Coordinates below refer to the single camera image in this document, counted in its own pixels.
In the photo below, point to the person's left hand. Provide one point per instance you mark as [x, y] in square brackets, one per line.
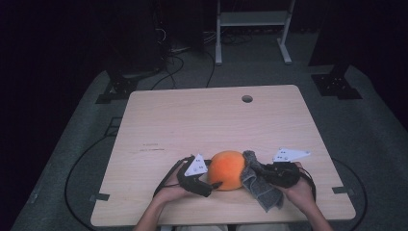
[171, 192]

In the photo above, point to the white metal stand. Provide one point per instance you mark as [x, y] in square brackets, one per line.
[253, 18]

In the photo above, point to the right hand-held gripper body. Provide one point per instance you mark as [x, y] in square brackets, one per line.
[285, 174]

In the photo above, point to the black floor tape frame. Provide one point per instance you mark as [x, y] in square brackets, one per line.
[114, 126]

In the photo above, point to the person's right hand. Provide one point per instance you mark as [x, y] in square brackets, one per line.
[300, 195]

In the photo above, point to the grey cloth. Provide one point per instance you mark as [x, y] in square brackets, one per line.
[260, 189]

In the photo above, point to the orange plush toy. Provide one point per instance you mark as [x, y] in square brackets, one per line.
[226, 170]

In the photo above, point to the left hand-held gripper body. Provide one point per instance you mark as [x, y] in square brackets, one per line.
[192, 183]

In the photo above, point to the dark tape strip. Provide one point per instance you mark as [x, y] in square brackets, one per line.
[100, 197]
[343, 190]

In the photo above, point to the black stand base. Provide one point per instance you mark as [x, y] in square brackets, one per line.
[335, 85]
[120, 86]

